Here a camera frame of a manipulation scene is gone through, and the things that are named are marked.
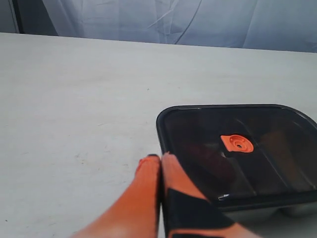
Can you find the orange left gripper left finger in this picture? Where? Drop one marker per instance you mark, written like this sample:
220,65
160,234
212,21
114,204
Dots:
135,214

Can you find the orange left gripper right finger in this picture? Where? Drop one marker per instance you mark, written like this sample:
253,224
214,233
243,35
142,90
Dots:
188,213

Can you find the smoked transparent plastic lid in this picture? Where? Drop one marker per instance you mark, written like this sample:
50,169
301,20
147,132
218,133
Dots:
243,157

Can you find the stainless steel lunch box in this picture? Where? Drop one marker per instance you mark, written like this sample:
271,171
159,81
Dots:
264,213

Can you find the white backdrop curtain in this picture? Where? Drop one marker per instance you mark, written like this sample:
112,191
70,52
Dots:
285,25

